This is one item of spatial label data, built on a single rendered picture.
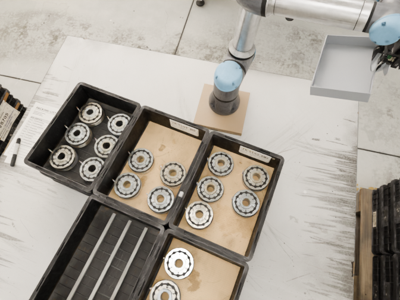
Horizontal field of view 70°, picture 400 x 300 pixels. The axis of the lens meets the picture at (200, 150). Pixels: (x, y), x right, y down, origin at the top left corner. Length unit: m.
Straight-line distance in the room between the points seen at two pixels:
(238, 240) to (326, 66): 0.76
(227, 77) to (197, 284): 0.80
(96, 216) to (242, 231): 0.55
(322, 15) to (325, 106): 0.72
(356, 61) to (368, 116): 1.26
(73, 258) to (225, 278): 0.55
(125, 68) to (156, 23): 1.28
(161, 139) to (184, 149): 0.11
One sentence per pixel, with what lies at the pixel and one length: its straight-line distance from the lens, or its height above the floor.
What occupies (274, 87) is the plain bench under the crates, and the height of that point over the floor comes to 0.70.
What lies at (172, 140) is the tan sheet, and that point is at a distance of 1.21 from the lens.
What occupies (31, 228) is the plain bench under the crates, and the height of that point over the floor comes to 0.70.
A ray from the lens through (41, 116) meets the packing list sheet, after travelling 1.61.
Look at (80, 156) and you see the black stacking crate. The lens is 1.28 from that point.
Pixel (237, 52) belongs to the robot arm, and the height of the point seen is 0.98.
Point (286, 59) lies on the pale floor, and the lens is 2.62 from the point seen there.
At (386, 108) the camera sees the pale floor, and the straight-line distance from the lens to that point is 2.65.
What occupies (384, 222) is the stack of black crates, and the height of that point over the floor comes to 0.28.
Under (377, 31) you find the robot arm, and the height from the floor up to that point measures 1.37.
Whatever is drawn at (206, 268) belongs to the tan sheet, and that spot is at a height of 0.83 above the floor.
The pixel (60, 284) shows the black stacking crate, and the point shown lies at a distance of 1.20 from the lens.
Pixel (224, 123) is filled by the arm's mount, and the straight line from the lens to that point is 1.36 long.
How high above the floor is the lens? 1.92
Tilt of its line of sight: 67 degrees down
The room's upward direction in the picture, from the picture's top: 2 degrees counter-clockwise
